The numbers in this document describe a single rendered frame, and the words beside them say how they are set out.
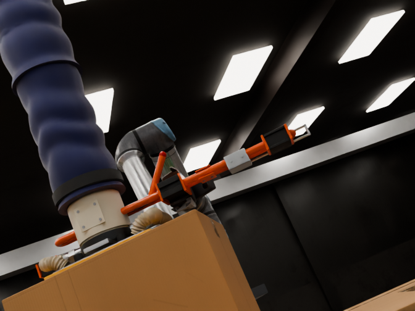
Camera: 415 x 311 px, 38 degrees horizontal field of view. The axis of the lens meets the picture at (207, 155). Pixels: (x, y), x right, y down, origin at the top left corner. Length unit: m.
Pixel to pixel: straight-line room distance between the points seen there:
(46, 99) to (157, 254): 0.64
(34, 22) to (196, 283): 1.02
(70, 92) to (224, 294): 0.83
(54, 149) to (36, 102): 0.17
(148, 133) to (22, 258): 9.03
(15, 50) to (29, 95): 0.15
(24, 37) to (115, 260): 0.81
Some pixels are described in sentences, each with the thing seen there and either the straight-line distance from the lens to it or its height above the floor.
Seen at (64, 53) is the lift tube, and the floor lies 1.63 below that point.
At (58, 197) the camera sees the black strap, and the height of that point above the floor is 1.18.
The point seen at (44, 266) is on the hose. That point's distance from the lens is 1.82.
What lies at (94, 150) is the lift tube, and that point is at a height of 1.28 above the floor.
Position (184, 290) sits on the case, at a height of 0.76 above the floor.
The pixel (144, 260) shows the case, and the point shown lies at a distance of 1.62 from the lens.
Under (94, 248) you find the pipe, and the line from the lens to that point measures 1.75.
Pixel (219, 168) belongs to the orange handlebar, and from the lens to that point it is 1.79.
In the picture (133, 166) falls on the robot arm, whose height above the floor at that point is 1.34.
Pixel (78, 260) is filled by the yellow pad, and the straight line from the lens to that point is 1.79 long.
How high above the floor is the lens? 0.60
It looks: 17 degrees up
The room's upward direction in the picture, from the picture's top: 24 degrees counter-clockwise
